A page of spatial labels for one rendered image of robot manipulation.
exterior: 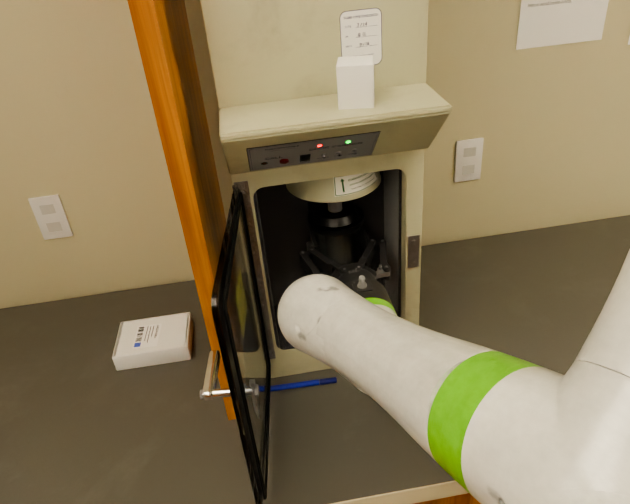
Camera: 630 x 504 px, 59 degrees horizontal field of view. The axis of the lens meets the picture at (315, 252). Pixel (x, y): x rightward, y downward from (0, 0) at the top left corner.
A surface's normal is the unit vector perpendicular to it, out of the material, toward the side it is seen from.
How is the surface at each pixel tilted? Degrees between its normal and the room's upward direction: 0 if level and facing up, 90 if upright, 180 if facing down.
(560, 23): 90
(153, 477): 0
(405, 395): 66
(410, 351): 32
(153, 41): 90
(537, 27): 90
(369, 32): 90
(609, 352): 49
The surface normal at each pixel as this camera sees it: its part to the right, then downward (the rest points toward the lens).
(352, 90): -0.09, 0.55
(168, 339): -0.07, -0.84
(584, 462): -0.57, -0.54
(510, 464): -0.86, -0.22
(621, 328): -0.82, -0.51
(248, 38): 0.15, 0.53
